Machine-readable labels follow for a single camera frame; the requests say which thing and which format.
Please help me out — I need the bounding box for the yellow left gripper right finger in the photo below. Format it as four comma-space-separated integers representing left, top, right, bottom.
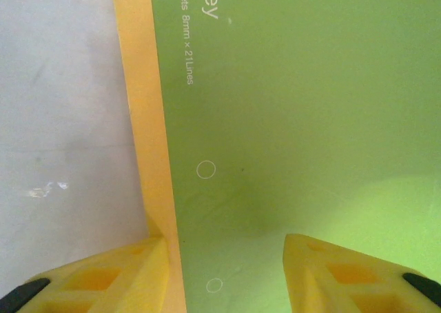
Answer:
284, 233, 441, 313

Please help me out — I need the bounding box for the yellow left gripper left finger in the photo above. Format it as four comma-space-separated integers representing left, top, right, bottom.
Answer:
0, 236, 172, 313

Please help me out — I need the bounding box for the green notebook with orange spine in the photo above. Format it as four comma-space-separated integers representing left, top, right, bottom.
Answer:
110, 0, 441, 313

